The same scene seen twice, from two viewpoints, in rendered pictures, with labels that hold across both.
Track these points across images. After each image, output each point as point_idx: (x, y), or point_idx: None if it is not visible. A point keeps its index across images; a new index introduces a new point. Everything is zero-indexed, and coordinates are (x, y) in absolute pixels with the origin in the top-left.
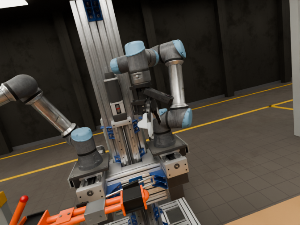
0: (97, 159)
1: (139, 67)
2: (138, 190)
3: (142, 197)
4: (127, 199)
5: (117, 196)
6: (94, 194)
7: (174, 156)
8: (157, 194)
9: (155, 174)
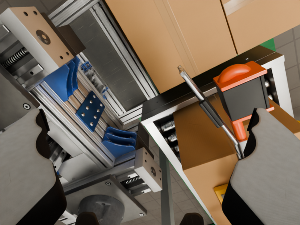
0: (99, 207)
1: None
2: (240, 89)
3: (266, 72)
4: (264, 101)
5: (236, 124)
6: (150, 164)
7: (4, 50)
8: (78, 76)
9: (65, 88)
